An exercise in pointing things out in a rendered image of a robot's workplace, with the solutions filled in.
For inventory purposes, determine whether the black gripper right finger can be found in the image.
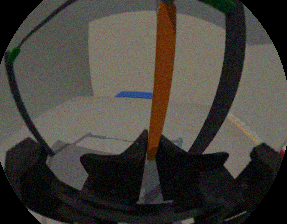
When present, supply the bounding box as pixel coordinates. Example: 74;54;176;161
155;135;229;201

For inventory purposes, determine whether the orange handle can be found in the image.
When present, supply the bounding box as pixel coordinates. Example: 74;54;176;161
146;0;178;161

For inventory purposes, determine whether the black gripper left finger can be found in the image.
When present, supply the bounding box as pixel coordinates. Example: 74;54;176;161
79;128;148;201

